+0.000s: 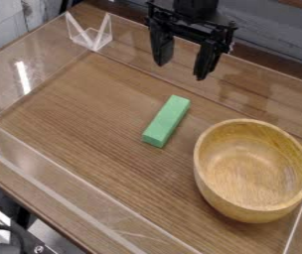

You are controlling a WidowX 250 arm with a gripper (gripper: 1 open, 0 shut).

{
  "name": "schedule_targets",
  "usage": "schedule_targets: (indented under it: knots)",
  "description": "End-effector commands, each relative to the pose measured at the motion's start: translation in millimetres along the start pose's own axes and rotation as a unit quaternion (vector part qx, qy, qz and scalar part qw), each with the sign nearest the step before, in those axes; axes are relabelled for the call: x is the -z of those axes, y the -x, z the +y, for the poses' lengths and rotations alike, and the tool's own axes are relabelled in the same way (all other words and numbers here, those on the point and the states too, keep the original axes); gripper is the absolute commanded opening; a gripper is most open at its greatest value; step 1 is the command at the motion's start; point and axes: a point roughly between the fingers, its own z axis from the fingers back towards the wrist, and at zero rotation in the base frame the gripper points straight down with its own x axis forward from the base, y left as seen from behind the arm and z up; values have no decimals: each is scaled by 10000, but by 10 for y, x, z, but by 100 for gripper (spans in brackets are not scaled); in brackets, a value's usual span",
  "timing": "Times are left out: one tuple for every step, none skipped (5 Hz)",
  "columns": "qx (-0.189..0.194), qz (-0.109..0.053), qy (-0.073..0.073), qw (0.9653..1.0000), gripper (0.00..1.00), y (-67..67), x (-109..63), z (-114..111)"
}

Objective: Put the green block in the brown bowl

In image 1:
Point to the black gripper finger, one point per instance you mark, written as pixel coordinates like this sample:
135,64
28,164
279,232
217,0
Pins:
208,59
162,43

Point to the brown wooden bowl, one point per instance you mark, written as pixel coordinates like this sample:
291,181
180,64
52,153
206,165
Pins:
248,168

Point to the green rectangular block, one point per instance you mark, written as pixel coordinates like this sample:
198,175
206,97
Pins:
166,120

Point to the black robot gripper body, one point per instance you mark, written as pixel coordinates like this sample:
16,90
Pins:
189,19

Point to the clear acrylic corner bracket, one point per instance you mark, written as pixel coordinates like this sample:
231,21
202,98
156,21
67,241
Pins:
91,38

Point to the black metal table bracket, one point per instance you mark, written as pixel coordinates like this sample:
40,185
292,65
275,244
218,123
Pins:
43,240

